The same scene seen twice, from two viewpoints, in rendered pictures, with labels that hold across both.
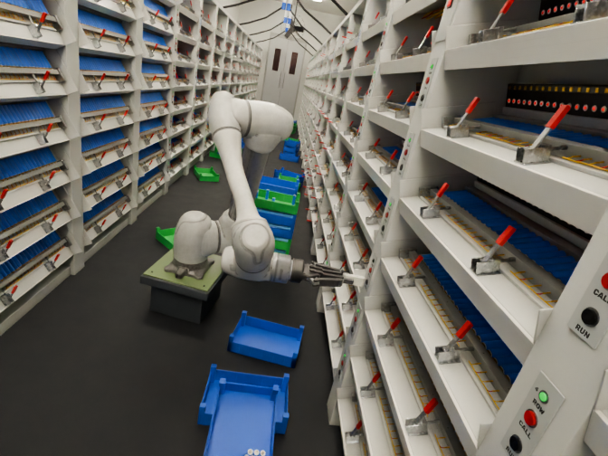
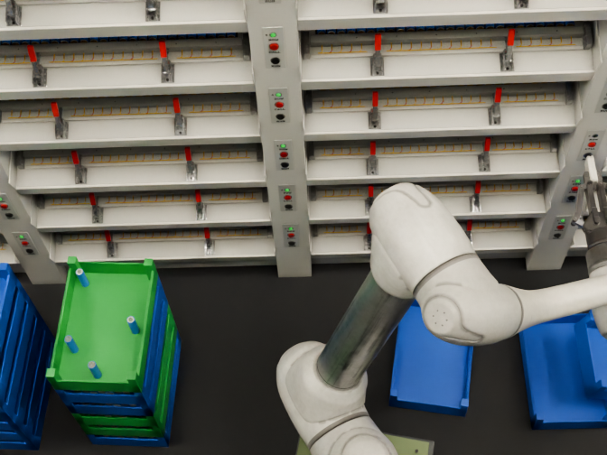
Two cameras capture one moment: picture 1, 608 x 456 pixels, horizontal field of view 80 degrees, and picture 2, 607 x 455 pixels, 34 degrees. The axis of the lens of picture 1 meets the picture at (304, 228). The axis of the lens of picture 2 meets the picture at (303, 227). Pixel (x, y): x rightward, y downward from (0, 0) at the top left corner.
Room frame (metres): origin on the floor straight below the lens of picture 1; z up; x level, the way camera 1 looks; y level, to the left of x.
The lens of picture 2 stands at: (1.51, 1.11, 2.51)
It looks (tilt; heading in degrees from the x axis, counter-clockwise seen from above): 60 degrees down; 279
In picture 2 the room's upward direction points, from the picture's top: 4 degrees counter-clockwise
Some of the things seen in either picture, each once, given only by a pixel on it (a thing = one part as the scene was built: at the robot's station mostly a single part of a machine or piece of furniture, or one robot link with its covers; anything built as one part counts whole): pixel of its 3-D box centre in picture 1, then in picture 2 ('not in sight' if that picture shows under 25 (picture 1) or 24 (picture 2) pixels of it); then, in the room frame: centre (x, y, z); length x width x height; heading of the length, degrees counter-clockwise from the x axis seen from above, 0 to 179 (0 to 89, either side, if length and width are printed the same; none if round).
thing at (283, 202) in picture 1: (274, 198); (104, 322); (2.12, 0.21, 0.44); 0.30 x 0.20 x 0.08; 92
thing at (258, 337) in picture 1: (267, 337); (433, 353); (1.34, 0.06, 0.04); 0.30 x 0.20 x 0.08; 86
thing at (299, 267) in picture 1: (304, 271); (602, 231); (1.01, -0.03, 0.58); 0.09 x 0.08 x 0.07; 96
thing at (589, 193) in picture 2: (325, 273); (592, 205); (1.03, -0.10, 0.58); 0.11 x 0.01 x 0.04; 98
